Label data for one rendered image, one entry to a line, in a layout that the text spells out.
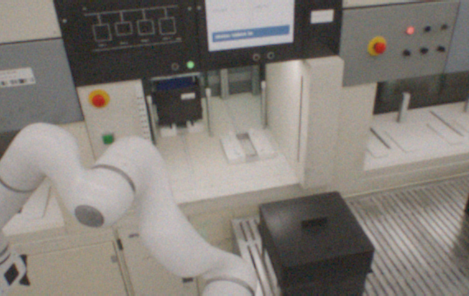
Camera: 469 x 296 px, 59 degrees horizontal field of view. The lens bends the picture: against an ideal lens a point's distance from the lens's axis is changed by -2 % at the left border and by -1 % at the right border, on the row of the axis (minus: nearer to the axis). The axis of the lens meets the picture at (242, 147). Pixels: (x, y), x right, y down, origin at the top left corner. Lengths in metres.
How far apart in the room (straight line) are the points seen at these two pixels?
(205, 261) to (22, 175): 0.40
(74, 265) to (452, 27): 1.71
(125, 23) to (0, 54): 0.37
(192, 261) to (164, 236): 0.08
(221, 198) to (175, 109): 0.55
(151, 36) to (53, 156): 0.64
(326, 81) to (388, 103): 0.88
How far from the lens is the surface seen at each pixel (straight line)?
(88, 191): 0.75
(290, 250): 1.28
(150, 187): 0.86
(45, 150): 0.84
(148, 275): 1.95
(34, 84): 1.43
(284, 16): 1.42
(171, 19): 1.35
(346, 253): 1.29
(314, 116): 1.55
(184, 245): 0.87
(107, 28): 1.35
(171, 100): 2.02
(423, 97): 2.44
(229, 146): 1.93
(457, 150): 2.13
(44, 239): 1.80
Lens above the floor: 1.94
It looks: 33 degrees down
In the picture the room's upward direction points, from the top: 2 degrees counter-clockwise
